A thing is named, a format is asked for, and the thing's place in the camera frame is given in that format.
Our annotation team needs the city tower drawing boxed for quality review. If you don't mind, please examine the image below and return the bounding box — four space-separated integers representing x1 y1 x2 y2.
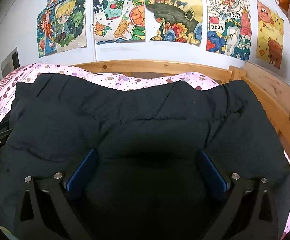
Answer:
204 0 252 61

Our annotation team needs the black padded jacket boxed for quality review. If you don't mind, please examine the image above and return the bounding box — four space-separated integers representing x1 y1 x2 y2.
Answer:
0 76 290 240

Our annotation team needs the blue mermaid drawing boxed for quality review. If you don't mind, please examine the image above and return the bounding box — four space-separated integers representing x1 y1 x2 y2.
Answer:
36 5 57 58

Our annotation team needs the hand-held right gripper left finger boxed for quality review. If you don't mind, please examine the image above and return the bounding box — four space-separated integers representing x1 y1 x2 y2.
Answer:
14 149 99 240

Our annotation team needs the white wall pipe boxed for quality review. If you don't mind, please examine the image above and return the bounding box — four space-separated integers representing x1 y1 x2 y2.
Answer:
90 0 98 67

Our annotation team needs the autumn landscape drawing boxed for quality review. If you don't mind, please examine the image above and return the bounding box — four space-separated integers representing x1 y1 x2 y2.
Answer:
144 0 203 46

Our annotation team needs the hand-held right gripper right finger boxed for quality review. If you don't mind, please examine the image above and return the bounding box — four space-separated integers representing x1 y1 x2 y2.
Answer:
197 149 279 240

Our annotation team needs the yellow chick and bear drawing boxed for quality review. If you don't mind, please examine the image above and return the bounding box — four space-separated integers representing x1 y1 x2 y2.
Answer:
256 0 285 70

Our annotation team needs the wooden bed frame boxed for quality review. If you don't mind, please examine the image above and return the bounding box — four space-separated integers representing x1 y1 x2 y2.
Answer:
71 59 290 178

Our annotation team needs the blond character drawing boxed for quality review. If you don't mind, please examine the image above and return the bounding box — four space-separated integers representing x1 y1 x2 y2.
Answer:
53 0 88 54

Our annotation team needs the ship and orange slices drawing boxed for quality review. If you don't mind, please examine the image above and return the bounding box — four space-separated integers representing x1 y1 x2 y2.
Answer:
93 0 146 46

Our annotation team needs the pink apple-print blanket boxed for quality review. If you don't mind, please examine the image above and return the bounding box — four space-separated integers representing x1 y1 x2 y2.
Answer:
0 63 290 240

